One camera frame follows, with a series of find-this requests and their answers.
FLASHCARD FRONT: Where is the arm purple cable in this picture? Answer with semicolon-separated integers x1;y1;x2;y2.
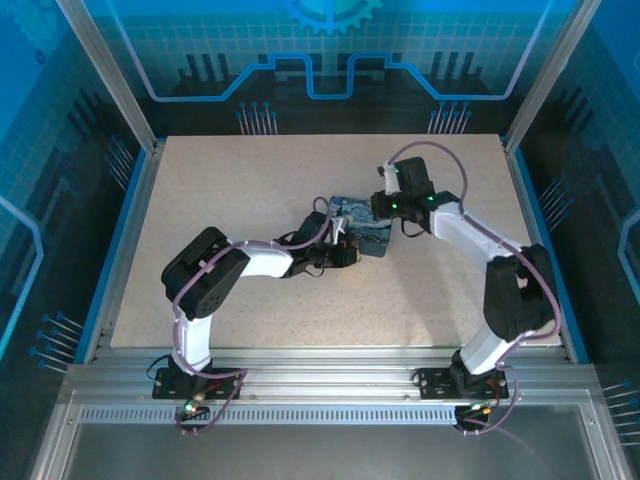
387;142;560;441
171;196;349;437

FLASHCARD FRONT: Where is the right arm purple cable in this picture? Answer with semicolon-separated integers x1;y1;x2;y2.
387;142;560;441

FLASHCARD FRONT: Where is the aluminium frame post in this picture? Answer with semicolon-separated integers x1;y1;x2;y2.
54;0;162;154
503;0;604;151

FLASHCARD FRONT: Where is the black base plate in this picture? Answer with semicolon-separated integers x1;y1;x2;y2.
416;367;519;401
152;367;244;401

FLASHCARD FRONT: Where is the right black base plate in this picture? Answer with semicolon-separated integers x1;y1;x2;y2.
416;367;519;401

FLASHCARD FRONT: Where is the aluminium table side rail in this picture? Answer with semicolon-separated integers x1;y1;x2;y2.
82;142;166;364
501;137;576;361

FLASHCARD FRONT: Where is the blue painting print tray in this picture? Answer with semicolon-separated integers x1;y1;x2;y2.
327;194;397;260

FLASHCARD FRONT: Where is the aluminium mounting rail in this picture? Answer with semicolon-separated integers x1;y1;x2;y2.
59;344;599;426

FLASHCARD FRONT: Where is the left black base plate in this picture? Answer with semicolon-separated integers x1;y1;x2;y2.
152;367;244;401

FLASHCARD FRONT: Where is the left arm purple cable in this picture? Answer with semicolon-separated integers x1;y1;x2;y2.
171;196;349;437

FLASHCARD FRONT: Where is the slotted grey cable duct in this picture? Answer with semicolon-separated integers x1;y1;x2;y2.
79;407;462;426

